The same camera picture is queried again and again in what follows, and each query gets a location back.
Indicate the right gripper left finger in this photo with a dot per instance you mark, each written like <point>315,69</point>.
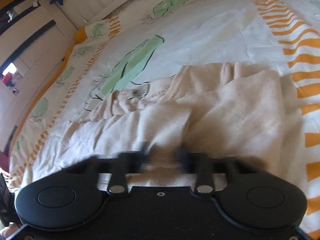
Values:
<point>126,163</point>

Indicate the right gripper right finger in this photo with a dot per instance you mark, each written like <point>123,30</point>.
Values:
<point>201,166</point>

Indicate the white leaf-print duvet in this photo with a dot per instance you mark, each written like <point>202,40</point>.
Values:
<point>154,39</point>

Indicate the beige knit sweater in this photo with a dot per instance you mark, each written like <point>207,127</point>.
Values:
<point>220,109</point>

